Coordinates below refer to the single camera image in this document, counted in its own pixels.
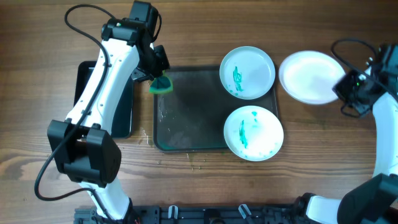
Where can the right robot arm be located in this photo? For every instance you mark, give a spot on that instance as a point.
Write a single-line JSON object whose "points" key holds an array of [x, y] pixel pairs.
{"points": [[373, 91]]}

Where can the white plate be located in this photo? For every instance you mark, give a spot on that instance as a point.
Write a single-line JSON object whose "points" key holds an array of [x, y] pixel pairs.
{"points": [[253, 133], [247, 73], [309, 77]]}

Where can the black mounting rail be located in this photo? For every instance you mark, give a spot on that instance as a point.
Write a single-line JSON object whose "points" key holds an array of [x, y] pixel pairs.
{"points": [[240, 214]]}

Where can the teal scrub sponge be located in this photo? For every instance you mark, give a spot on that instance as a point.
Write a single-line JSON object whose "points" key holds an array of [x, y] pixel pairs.
{"points": [[161, 85]]}

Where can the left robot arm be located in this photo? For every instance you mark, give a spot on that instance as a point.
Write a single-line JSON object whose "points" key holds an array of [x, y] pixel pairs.
{"points": [[82, 145]]}

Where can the large dark serving tray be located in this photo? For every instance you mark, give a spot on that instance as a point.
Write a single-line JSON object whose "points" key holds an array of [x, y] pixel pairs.
{"points": [[191, 117]]}

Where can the white plate top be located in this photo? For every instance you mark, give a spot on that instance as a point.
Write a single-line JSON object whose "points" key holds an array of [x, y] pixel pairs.
{"points": [[247, 73]]}

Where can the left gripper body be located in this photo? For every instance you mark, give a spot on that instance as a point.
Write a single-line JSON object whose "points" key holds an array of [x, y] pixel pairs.
{"points": [[152, 70]]}

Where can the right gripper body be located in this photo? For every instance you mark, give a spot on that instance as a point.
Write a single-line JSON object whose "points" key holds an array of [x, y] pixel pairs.
{"points": [[343, 90]]}

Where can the black water tray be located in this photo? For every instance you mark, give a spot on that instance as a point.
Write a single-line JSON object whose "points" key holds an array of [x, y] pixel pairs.
{"points": [[122, 126]]}

